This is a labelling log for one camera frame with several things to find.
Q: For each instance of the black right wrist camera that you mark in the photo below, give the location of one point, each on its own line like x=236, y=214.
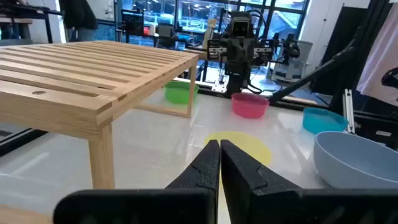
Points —
x=242, y=26

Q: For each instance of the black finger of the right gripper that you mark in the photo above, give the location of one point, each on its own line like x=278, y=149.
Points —
x=246, y=52
x=234, y=52

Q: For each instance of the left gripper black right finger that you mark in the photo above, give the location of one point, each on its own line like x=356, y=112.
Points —
x=245, y=180

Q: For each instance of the pink bowl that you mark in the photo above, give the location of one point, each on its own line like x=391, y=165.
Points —
x=248, y=105

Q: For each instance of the black desk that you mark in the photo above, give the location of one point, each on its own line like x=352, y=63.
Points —
x=28, y=12

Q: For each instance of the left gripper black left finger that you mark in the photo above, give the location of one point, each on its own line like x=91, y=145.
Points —
x=199, y=174

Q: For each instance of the slatted wooden shelf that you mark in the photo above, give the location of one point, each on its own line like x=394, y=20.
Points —
x=77, y=77

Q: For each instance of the light blue bowl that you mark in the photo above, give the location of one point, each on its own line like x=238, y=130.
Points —
x=351, y=161

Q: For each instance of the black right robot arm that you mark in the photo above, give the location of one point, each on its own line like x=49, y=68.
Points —
x=237, y=77

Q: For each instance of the pale pink cloth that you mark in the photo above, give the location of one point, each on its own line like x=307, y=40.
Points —
x=379, y=56

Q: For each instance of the silver aluminium extrusion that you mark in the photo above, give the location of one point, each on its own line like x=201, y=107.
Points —
x=349, y=109

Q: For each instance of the teal bowl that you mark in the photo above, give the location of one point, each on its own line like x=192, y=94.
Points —
x=321, y=121

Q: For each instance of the green bowl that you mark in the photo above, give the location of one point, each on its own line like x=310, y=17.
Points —
x=178, y=93

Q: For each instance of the person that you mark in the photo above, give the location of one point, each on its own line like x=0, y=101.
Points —
x=79, y=15

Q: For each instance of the black diagonal frame strut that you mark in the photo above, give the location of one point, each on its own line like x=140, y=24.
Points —
x=311, y=76

